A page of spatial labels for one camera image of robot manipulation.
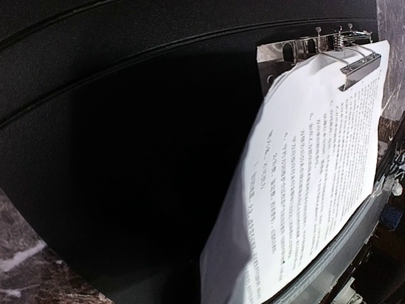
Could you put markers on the blue file folder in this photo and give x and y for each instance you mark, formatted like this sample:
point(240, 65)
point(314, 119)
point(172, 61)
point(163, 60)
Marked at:
point(122, 123)

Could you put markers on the stapled text document stack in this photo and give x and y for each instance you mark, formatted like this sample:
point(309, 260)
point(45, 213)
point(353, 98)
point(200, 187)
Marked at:
point(308, 163)

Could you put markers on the silver folder spring clip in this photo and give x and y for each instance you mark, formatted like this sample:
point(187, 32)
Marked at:
point(348, 47)

